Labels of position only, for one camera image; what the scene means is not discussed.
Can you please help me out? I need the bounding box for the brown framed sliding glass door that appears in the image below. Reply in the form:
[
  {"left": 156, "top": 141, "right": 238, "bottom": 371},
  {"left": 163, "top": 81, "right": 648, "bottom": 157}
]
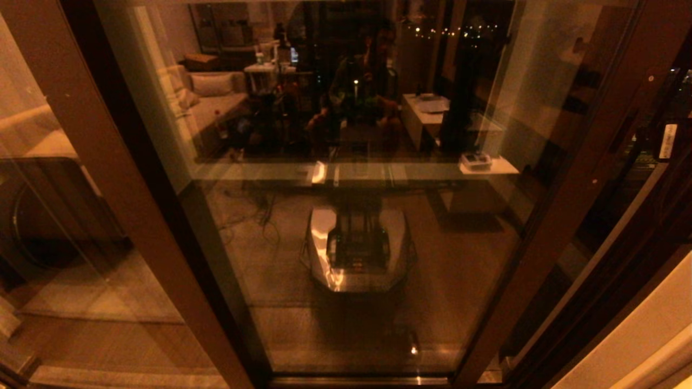
[{"left": 95, "top": 0, "right": 692, "bottom": 387}]

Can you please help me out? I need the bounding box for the black aluminum extrusion rail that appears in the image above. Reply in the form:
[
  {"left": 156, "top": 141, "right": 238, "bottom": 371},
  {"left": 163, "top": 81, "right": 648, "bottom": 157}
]
[{"left": 268, "top": 370, "right": 506, "bottom": 389}]

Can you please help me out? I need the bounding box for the recessed door handle plate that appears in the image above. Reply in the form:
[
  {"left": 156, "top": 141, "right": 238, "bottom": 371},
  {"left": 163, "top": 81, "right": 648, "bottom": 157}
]
[{"left": 589, "top": 68, "right": 663, "bottom": 187}]

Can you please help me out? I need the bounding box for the dark brown door frame jamb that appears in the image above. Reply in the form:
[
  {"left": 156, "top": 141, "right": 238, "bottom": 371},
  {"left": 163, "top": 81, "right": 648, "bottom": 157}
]
[{"left": 500, "top": 162, "right": 692, "bottom": 389}]

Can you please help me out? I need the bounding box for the brown framed fixed glass panel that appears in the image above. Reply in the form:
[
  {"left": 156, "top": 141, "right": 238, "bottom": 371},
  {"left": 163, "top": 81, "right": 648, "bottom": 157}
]
[{"left": 0, "top": 0, "right": 271, "bottom": 389}]

